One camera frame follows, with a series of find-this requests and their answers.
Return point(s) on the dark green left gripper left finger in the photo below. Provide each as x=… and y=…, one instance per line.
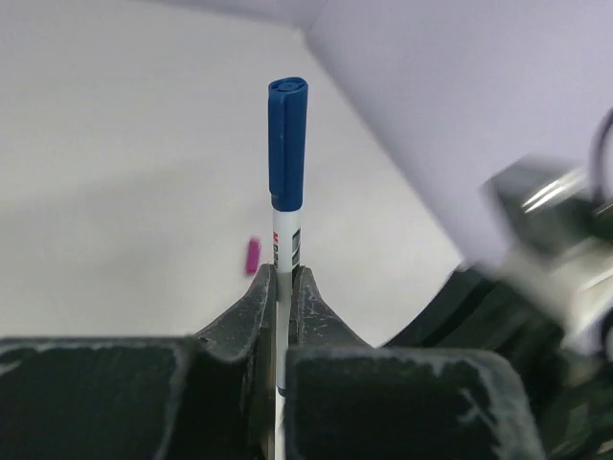
x=206, y=395

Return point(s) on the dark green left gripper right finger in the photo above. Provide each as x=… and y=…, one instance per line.
x=412, y=398

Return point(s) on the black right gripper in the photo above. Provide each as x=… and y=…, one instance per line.
x=548, y=309

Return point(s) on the purple pen cap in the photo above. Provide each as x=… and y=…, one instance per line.
x=252, y=257

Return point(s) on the white marker blue end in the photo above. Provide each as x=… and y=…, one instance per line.
x=286, y=259

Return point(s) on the blue pen cap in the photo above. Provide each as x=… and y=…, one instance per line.
x=287, y=126

